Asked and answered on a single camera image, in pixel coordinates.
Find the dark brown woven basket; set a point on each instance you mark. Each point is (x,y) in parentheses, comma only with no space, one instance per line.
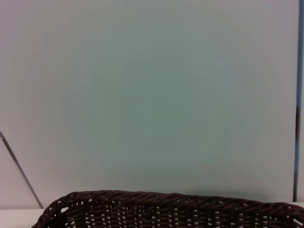
(166,199)

